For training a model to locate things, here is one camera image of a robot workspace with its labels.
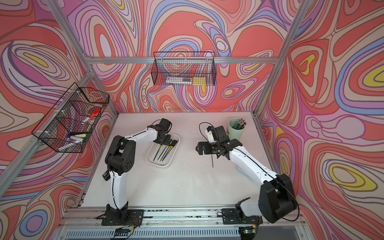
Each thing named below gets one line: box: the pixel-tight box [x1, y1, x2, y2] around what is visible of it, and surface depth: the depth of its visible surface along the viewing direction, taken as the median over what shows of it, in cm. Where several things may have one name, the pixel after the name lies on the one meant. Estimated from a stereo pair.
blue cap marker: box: [66, 135, 87, 143], surface depth 72 cm
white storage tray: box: [145, 133, 181, 167], surface depth 98 cm
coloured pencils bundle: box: [235, 118, 247, 130], surface depth 93 cm
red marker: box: [82, 108, 101, 124], surface depth 79 cm
